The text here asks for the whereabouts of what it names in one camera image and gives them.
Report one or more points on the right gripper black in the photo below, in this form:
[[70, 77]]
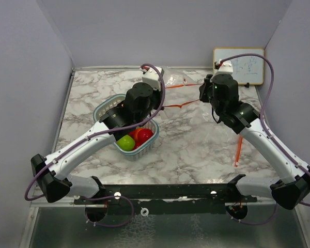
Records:
[[207, 84]]

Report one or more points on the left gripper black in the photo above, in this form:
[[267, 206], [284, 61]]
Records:
[[158, 95]]

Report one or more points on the clear zip bag orange zipper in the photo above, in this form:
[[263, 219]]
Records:
[[182, 90]]

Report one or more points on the green toy apple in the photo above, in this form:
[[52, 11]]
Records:
[[126, 143]]

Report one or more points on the orange toy persimmon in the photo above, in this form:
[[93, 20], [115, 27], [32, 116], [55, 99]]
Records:
[[134, 134]]

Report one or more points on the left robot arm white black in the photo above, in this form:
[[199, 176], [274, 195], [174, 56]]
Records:
[[114, 118]]

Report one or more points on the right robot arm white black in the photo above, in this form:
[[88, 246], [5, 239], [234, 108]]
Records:
[[292, 183]]

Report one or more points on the red toy pepper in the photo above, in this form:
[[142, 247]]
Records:
[[143, 136]]

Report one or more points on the blue white plastic basket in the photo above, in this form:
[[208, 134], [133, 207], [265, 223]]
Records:
[[144, 148]]

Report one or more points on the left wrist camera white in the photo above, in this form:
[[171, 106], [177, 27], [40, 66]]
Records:
[[150, 77]]

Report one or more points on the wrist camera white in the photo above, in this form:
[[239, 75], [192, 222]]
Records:
[[223, 67], [150, 77]]

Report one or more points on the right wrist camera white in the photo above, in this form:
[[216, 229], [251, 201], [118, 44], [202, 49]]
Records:
[[223, 67]]

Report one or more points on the small whiteboard wooden frame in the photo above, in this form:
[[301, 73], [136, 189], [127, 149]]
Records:
[[246, 70]]

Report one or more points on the black mounting rail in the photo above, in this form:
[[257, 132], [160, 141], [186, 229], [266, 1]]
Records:
[[123, 199]]

